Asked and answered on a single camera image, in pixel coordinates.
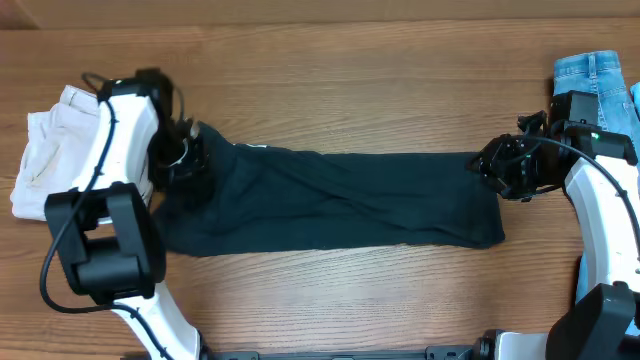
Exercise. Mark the beige folded pants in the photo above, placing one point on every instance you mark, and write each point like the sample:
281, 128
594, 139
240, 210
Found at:
65, 143

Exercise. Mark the black t-shirt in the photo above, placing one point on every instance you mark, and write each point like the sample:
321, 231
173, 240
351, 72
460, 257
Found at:
268, 199

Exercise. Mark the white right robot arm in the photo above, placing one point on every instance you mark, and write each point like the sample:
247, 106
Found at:
597, 171

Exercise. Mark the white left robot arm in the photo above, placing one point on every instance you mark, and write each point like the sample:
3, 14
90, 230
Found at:
107, 253

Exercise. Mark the blue denim jeans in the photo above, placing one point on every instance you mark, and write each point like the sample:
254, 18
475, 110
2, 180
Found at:
600, 73

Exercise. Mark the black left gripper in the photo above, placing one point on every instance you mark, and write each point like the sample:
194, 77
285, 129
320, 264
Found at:
162, 175

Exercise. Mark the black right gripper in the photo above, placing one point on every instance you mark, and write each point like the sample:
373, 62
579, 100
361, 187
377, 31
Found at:
505, 167

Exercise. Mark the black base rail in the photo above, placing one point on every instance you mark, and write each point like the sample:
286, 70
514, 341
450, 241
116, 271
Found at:
447, 352

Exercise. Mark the light blue cloth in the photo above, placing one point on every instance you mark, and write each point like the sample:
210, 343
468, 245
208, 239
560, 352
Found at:
635, 93

